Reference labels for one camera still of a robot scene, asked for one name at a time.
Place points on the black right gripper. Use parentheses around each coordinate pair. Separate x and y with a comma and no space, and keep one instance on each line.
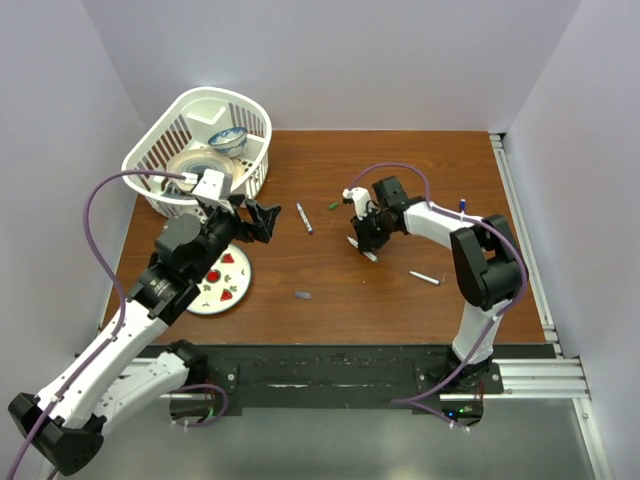
(366,241)

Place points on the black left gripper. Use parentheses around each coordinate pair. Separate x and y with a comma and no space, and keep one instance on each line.
(263,218)

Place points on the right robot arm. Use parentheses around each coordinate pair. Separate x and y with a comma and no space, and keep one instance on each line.
(489,269)

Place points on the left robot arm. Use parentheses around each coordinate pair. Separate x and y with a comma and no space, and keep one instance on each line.
(67,420)

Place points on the white purple pen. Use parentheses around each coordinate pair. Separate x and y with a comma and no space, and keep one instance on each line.
(304,218)

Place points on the grey pen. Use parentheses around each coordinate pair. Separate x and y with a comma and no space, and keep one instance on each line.
(424,277)

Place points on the blue white ceramic bowl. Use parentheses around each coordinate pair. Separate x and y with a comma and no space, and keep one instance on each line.
(230,142)

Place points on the beige blue ceramic plate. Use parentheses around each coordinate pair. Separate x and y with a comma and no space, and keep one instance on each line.
(195,162)

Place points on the strawberry pattern plate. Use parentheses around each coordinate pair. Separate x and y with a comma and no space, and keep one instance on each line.
(225,285)

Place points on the white plastic dish basket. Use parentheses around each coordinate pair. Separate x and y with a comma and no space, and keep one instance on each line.
(182,135)

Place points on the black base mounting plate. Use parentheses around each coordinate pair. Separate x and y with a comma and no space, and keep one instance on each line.
(352,377)

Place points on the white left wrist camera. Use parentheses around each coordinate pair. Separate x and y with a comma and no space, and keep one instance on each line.
(213,186)

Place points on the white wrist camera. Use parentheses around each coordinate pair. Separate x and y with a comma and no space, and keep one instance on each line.
(359,197)
(213,186)

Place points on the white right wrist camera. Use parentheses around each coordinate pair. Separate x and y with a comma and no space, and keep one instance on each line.
(359,197)

